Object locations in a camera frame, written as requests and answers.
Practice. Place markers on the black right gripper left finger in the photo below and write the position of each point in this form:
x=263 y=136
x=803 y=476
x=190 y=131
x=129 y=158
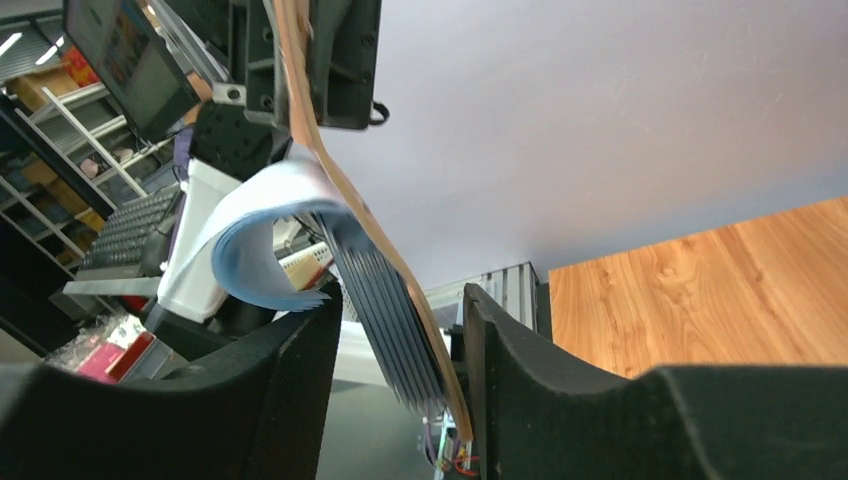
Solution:
x=254 y=409

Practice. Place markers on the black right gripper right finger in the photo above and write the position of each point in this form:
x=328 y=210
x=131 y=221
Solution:
x=541 y=413

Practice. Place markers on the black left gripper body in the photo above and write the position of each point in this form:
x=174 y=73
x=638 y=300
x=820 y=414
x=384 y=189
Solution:
x=200 y=31

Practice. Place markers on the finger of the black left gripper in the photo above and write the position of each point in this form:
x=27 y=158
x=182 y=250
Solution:
x=341 y=63
x=255 y=60

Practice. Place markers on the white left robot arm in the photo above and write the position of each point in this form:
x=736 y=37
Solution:
x=246 y=171

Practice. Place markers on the computer monitor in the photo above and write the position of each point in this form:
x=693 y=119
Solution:
x=132 y=62

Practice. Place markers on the white shelf rack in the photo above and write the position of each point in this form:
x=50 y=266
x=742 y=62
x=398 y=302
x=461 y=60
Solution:
x=70 y=162

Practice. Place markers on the black keyboard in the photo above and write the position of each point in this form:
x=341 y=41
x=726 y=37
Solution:
x=127 y=256

